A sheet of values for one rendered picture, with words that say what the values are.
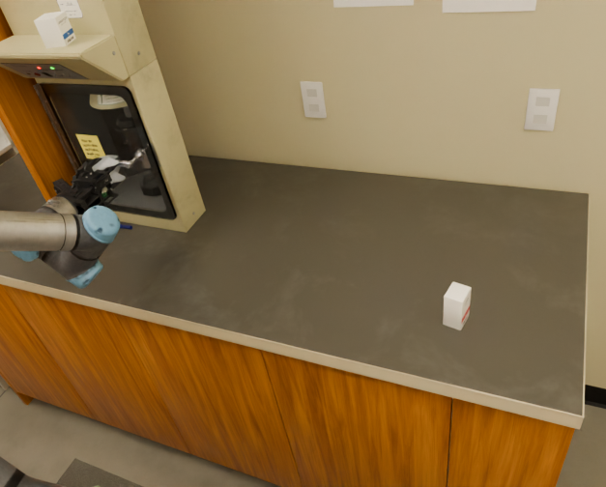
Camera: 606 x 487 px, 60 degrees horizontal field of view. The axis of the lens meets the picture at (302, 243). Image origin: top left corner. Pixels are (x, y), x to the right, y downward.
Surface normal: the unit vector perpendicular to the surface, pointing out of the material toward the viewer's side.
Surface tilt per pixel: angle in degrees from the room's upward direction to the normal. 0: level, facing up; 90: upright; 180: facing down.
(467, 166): 90
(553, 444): 90
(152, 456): 0
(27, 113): 90
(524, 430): 90
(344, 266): 0
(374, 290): 0
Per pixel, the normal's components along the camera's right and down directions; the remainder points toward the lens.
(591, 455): -0.14, -0.76
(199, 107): -0.38, 0.63
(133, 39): 0.91, 0.15
